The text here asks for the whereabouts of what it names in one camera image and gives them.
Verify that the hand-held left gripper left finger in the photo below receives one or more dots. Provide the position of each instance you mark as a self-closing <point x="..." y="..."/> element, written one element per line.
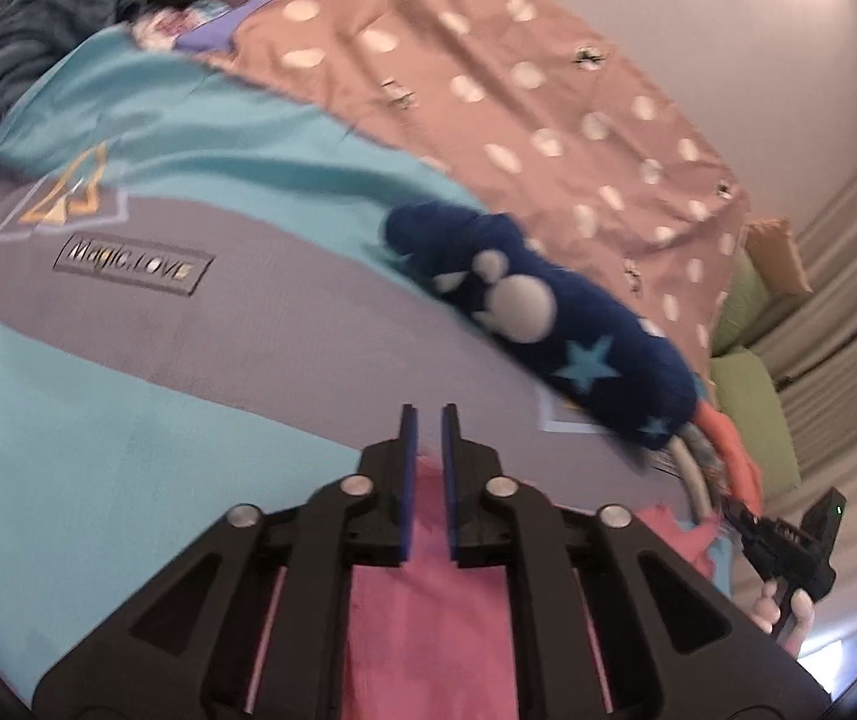
<point x="368" y="495"/>

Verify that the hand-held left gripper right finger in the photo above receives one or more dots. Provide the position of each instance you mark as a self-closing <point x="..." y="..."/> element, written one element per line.
<point x="488" y="495"/>

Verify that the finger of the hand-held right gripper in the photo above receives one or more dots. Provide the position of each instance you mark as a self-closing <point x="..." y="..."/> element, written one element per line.
<point x="741" y="519"/>

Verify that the pink long-sleeved shirt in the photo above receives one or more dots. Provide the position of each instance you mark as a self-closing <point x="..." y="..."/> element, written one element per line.
<point x="428" y="630"/>

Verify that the stack of folded clothes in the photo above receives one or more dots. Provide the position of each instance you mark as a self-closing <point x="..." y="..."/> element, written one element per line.
<point x="724" y="465"/>

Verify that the person's right hand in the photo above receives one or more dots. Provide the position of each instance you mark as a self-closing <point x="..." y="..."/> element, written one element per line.
<point x="788" y="615"/>

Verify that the large green pillow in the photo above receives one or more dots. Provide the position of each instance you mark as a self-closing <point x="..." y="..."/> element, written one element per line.
<point x="754" y="420"/>

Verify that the navy star print fleece garment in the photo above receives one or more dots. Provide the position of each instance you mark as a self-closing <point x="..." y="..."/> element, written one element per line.
<point x="548" y="322"/>

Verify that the small green pillow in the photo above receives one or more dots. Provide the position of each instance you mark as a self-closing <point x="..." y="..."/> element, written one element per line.
<point x="743" y="307"/>

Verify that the blue and grey printed bedsheet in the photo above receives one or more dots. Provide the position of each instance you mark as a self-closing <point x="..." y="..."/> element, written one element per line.
<point x="173" y="390"/>

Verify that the beige pillow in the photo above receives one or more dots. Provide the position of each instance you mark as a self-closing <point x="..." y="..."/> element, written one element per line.
<point x="777" y="255"/>

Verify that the pink polka dot blanket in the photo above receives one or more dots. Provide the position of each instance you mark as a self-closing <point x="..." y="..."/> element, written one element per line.
<point x="518" y="90"/>

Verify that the dark teal blanket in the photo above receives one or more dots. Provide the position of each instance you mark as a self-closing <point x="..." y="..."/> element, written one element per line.
<point x="16" y="52"/>

